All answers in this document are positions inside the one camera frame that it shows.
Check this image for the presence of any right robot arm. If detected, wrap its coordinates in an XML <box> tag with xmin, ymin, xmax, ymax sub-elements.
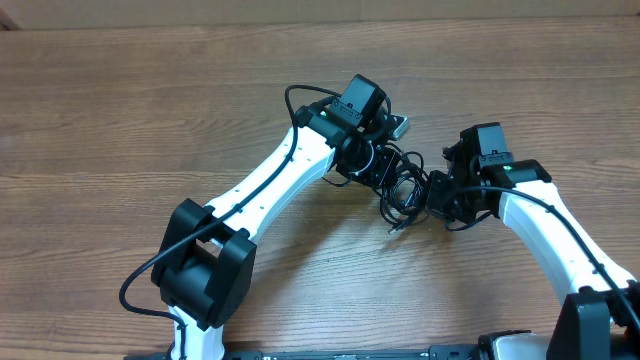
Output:
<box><xmin>426</xmin><ymin>123</ymin><xmax>639</xmax><ymax>359</ymax></box>

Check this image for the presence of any black USB cable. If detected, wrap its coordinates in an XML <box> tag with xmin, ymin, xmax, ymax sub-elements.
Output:
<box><xmin>379</xmin><ymin>142</ymin><xmax>432</xmax><ymax>226</ymax></box>
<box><xmin>378</xmin><ymin>189</ymin><xmax>434</xmax><ymax>236</ymax></box>

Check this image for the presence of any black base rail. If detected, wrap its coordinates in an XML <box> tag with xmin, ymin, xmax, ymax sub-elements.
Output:
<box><xmin>124</xmin><ymin>343</ymin><xmax>569</xmax><ymax>360</ymax></box>

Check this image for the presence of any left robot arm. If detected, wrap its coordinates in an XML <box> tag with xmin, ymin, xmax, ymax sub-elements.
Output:
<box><xmin>151</xmin><ymin>75</ymin><xmax>409</xmax><ymax>359</ymax></box>

